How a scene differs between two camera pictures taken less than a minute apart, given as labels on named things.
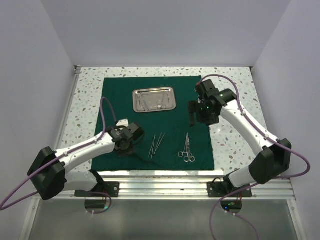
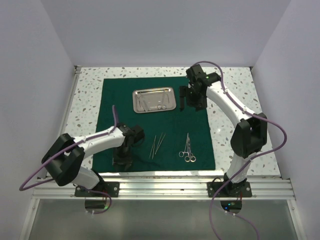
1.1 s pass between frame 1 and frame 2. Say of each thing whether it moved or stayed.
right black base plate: stayed
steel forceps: stayed
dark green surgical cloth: stayed
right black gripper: moved
